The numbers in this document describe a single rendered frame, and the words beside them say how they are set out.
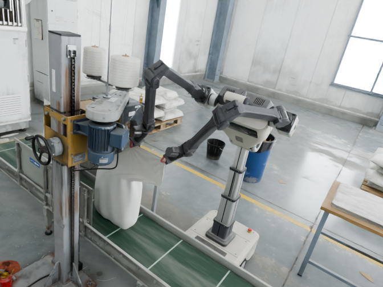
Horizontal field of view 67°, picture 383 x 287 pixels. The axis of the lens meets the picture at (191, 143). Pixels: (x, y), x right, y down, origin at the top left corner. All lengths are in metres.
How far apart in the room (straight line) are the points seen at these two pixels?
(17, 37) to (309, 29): 7.59
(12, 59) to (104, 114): 3.10
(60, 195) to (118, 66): 0.90
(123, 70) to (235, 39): 8.94
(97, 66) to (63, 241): 1.19
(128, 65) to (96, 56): 0.27
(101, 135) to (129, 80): 0.34
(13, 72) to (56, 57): 2.91
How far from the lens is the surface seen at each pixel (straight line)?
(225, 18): 10.38
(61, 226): 2.16
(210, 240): 2.57
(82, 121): 1.76
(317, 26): 9.59
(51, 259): 2.71
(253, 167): 3.98
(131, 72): 1.63
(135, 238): 2.30
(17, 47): 4.57
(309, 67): 9.58
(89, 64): 1.84
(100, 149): 1.68
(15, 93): 4.67
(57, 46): 1.68
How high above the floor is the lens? 1.94
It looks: 23 degrees down
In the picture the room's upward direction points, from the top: 10 degrees clockwise
